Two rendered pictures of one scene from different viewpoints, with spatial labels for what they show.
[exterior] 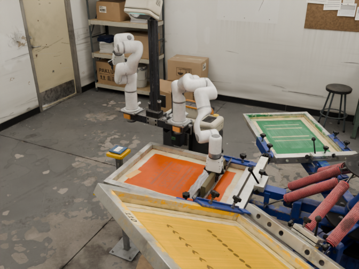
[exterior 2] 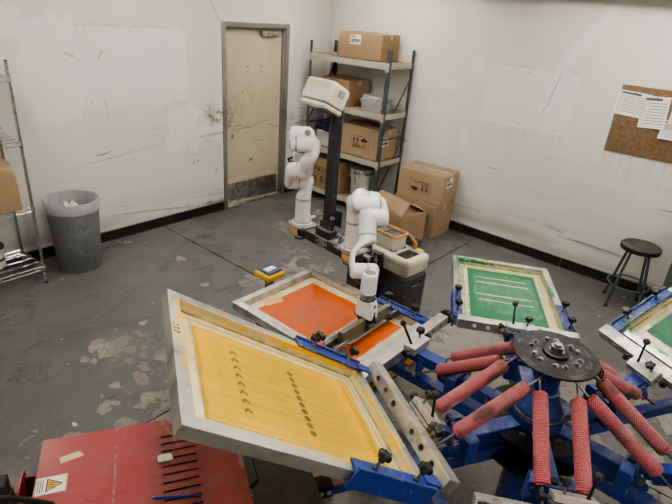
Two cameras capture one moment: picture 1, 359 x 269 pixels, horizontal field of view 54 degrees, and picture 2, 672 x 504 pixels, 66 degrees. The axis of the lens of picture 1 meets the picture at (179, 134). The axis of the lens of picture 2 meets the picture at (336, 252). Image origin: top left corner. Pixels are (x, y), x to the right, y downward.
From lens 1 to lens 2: 0.60 m
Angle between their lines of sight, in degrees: 12
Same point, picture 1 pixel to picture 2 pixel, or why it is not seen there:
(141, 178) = (280, 308)
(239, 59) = (502, 180)
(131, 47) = (304, 145)
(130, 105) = (299, 217)
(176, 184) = (317, 324)
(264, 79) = (535, 214)
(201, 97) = (364, 220)
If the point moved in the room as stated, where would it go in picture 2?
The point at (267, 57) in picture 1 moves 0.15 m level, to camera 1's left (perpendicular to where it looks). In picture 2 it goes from (543, 184) to (528, 181)
